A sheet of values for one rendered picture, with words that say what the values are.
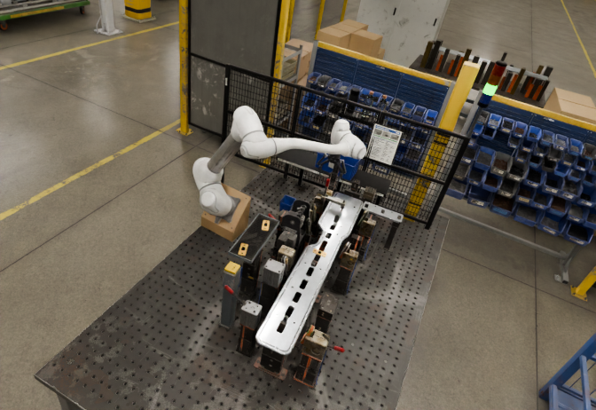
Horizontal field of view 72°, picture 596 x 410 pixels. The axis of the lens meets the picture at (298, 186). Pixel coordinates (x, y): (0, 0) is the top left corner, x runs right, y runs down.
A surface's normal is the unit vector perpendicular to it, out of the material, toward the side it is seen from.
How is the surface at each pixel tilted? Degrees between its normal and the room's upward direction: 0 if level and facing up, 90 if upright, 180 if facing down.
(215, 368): 0
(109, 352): 0
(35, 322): 0
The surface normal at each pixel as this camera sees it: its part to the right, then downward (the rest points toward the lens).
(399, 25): -0.44, 0.47
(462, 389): 0.15, -0.80
